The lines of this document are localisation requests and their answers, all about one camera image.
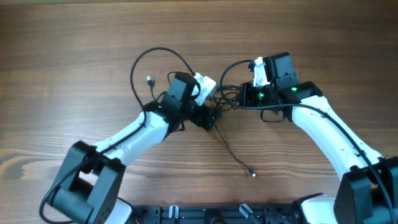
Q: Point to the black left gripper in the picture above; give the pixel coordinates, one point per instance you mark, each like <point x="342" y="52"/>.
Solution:
<point x="203" y="111"/>

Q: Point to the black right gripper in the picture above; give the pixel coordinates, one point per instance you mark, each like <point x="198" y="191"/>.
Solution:
<point x="245" y="94"/>

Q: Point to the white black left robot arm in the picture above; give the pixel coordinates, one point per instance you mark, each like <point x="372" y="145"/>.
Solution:
<point x="87" y="185"/>

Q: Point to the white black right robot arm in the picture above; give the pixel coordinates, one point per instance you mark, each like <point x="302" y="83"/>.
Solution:
<point x="368" y="181"/>

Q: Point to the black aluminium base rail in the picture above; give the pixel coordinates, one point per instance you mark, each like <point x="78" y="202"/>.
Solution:
<point x="174" y="214"/>

